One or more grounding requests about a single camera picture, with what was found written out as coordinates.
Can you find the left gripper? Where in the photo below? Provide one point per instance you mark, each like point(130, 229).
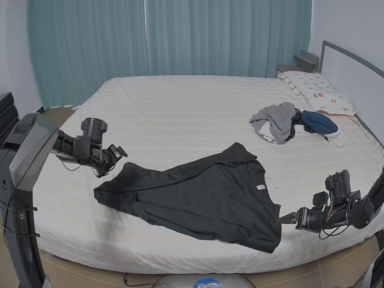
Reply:
point(109, 160)

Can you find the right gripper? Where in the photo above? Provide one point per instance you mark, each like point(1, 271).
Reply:
point(313, 219)

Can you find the black T-shirt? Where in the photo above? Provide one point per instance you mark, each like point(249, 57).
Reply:
point(204, 202)

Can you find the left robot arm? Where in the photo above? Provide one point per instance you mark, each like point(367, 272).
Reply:
point(30, 151)

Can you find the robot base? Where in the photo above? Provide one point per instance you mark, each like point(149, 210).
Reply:
point(204, 282)

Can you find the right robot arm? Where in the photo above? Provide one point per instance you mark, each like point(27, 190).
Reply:
point(360, 208)

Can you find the bed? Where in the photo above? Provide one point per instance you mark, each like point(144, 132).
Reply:
point(180, 115)

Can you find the pile of clothes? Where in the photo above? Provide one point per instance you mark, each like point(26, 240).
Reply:
point(279, 118)

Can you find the black chest of drawers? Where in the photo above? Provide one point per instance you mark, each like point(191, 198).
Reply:
point(7, 112)

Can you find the blue-green curtain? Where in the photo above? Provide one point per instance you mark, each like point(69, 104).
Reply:
point(228, 28)
point(90, 40)

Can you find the white printed pillow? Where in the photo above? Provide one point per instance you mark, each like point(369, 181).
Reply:
point(321, 91)

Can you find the grey bedside table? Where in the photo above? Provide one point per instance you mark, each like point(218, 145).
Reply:
point(303, 60)

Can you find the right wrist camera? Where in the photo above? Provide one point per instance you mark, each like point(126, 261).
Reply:
point(319, 199)

